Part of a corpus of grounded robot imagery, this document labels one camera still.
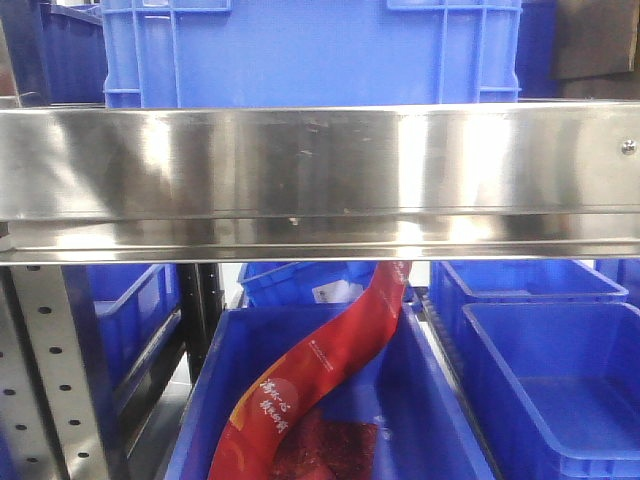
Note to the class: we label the stainless steel shelf rail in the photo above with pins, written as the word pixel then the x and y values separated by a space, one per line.
pixel 506 180

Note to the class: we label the blue bin lower left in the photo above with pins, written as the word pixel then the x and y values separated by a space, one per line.
pixel 131 301

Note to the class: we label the blue bin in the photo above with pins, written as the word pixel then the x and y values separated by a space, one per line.
pixel 422 430
pixel 313 282
pixel 131 301
pixel 555 387
pixel 456 283

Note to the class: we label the blue bin lower right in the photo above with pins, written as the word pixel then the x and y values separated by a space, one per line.
pixel 555 387

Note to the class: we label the blue bin lower centre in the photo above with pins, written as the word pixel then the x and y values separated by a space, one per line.
pixel 422 430

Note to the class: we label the blue bin behind right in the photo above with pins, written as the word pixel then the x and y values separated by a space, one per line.
pixel 456 283

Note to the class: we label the perforated steel shelf post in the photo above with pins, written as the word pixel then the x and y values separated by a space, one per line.
pixel 58 412

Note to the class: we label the blue bin behind centre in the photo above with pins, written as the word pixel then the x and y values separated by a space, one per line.
pixel 313 282

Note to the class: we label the large blue crate on shelf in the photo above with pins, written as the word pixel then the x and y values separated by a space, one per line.
pixel 245 54

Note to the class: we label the dark red textured sheet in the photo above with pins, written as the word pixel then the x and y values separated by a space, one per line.
pixel 320 448

